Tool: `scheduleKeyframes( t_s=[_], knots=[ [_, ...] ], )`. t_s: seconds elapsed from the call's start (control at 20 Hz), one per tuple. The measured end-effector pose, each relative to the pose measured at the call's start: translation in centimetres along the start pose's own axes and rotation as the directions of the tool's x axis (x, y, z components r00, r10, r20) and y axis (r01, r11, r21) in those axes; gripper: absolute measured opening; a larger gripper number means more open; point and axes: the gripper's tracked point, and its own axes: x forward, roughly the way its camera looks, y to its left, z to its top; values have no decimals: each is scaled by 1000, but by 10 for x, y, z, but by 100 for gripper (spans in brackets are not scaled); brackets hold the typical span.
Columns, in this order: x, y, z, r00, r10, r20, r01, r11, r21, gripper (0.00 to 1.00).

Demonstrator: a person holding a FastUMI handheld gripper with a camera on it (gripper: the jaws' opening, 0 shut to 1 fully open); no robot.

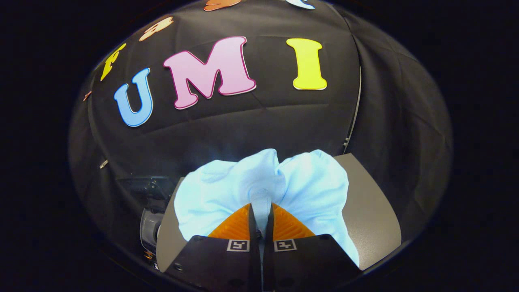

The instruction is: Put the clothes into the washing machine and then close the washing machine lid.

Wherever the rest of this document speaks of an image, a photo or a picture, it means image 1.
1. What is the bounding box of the black backdrop cloth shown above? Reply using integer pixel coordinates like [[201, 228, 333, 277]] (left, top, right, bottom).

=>
[[68, 0, 453, 260]]

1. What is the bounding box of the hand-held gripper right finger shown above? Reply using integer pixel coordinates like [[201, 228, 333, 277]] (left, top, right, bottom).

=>
[[263, 203, 361, 292]]

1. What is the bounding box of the grey metal appliance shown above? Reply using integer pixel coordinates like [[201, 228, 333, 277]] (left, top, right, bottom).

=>
[[156, 153, 402, 273]]

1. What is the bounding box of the small washing machine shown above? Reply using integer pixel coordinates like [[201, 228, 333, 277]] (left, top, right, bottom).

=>
[[116, 175, 181, 264]]

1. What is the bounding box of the light blue shirt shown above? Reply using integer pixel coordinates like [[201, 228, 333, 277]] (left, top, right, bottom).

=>
[[174, 148, 360, 268]]

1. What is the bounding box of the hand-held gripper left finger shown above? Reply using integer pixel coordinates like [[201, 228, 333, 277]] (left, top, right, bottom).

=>
[[164, 203, 260, 292]]

